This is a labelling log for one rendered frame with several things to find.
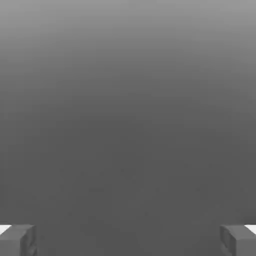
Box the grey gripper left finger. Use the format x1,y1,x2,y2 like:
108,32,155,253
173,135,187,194
0,223,38,256

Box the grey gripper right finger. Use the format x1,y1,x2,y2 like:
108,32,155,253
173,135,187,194
219,223,256,256

